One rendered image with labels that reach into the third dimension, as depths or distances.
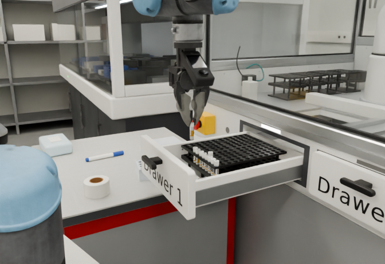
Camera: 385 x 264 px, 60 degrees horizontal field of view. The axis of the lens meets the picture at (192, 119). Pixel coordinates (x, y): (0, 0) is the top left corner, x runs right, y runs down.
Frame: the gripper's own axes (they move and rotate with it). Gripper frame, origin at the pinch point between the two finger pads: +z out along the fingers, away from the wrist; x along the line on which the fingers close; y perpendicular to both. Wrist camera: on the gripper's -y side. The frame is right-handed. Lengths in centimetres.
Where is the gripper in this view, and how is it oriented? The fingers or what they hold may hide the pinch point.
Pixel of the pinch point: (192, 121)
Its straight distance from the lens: 86.0
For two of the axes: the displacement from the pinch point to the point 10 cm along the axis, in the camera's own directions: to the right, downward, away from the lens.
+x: -9.1, 1.2, -4.0
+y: -4.2, -2.4, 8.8
